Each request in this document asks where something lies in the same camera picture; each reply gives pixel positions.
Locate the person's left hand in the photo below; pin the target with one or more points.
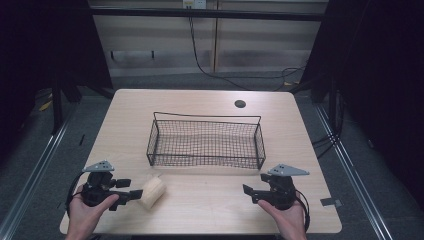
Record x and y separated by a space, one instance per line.
83 216

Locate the black curtain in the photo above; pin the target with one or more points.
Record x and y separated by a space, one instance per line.
40 50
383 83

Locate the white wall outlet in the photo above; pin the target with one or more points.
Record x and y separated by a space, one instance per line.
194 3

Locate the yellow floor tape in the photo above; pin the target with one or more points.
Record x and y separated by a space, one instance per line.
45 106

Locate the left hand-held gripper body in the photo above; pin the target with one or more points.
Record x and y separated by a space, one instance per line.
100 186

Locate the black stand post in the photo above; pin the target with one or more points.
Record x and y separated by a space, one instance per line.
57 106

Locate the metal floor rail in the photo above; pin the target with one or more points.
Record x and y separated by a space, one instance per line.
353 173
36 166

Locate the person's right hand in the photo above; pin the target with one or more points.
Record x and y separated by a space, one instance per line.
288 220

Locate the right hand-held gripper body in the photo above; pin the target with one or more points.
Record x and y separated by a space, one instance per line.
281 193

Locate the black horizontal frame bar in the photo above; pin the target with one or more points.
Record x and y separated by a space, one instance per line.
206 14

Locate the dark round table grommet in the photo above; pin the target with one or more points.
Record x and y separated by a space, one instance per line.
240 103

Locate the grey tape piece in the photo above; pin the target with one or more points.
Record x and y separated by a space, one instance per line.
330 202

